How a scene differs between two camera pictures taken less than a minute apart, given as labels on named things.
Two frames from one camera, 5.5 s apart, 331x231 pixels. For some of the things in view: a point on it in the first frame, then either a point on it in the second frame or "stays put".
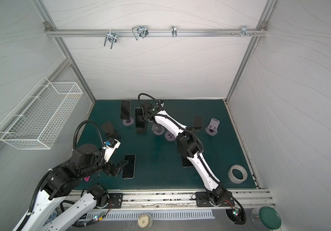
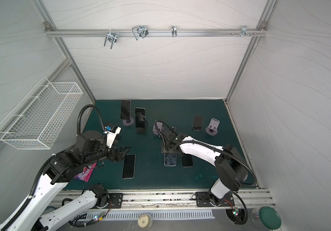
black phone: (128, 171) stays put
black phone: (197, 122) stays put
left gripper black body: (109, 169) → (111, 154)
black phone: (139, 120) stays put
